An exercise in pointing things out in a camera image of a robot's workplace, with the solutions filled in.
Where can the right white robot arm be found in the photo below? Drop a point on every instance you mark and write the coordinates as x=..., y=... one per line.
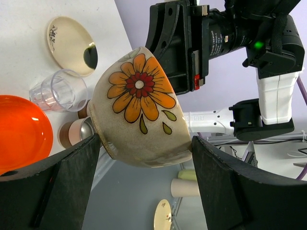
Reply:
x=267, y=116

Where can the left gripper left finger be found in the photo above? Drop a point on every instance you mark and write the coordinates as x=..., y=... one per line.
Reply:
x=51, y=194

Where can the clear plastic cup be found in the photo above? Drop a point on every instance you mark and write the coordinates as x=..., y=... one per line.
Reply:
x=64, y=91

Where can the left steel cup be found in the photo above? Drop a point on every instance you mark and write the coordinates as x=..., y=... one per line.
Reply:
x=74, y=132

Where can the beige plate with black spot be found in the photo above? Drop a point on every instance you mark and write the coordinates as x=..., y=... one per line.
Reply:
x=71, y=45

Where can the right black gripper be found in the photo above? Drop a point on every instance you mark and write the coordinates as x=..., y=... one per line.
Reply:
x=264, y=28

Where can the floral ceramic bowl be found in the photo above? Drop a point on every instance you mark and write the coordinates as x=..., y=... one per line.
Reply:
x=136, y=113

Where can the beige cylinder below table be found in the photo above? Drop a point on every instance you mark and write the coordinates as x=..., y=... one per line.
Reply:
x=184, y=188

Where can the orange plastic plate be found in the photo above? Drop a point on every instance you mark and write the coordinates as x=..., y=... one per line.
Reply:
x=26, y=134

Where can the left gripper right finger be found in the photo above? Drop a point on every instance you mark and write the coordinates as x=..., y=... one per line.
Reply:
x=238, y=196

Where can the small beige plate below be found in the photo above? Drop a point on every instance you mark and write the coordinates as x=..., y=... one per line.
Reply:
x=162, y=216

